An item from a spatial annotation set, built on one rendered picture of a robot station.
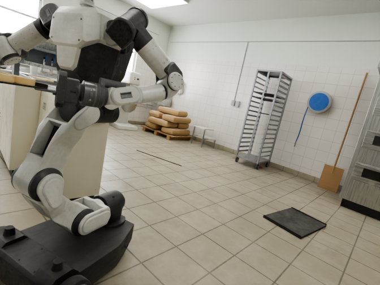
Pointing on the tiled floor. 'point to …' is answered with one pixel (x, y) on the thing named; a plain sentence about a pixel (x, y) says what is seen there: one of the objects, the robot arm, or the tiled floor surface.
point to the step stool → (203, 134)
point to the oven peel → (330, 175)
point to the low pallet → (167, 134)
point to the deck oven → (366, 165)
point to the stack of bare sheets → (295, 222)
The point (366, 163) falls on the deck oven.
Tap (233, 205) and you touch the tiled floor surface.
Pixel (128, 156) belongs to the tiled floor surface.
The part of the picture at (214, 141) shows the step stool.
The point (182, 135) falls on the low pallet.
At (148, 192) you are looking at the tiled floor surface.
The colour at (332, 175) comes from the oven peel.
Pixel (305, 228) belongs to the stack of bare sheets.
